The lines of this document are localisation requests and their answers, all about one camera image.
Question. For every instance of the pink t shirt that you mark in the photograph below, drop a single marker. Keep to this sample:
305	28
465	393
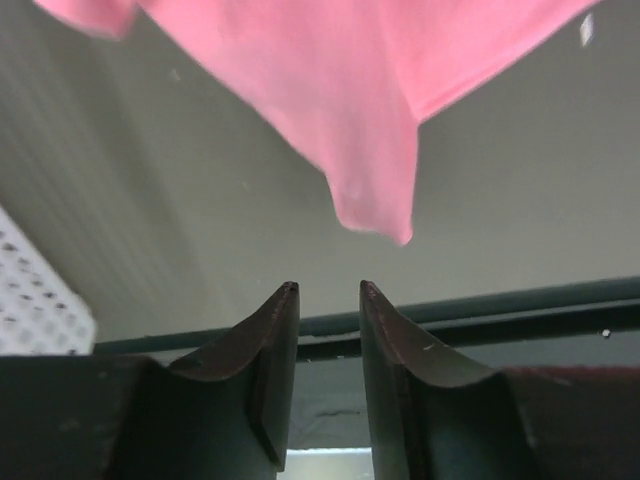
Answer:
346	83

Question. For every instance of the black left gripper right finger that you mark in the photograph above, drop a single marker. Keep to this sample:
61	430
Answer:
434	413

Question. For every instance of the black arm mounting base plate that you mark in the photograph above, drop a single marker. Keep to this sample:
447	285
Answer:
592	323

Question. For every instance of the white perforated plastic basket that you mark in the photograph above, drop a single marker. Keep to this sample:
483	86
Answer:
40	314

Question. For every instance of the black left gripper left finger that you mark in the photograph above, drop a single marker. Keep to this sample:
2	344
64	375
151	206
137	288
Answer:
219	412

